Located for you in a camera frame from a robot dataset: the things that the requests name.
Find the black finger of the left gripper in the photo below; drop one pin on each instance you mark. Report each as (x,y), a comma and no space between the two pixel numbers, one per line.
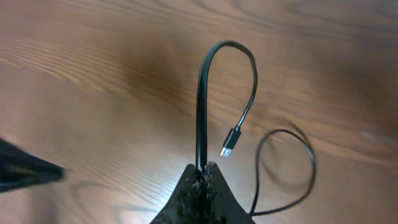
(20,169)

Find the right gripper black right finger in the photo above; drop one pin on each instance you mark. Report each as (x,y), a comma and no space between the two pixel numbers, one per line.
(225,205)

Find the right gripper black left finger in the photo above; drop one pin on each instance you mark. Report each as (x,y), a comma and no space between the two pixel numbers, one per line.
(183,204)

